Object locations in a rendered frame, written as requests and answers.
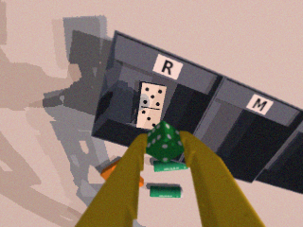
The dark grey bin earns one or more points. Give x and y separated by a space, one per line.
247 128

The white domino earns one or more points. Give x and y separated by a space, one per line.
150 106

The green aa battery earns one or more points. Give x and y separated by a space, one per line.
170 165
166 191

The green die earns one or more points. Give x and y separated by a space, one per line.
164 142

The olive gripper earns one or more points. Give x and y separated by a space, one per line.
220 200

